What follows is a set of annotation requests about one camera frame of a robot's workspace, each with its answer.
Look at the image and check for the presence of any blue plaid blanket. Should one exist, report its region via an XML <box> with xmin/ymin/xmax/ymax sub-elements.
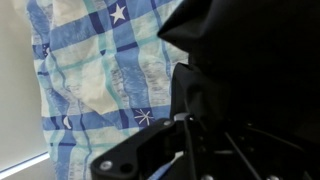
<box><xmin>12</xmin><ymin>0</ymin><xmax>189</xmax><ymax>180</ymax></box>

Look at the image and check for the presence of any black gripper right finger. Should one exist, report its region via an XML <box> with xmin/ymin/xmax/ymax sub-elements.
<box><xmin>199</xmin><ymin>123</ymin><xmax>309</xmax><ymax>180</ymax></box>

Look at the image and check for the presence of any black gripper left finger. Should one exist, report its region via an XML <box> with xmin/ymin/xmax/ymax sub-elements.
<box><xmin>89</xmin><ymin>115</ymin><xmax>193</xmax><ymax>180</ymax></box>

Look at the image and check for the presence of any black jacket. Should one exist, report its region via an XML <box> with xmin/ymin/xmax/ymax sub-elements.
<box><xmin>156</xmin><ymin>0</ymin><xmax>320</xmax><ymax>158</ymax></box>

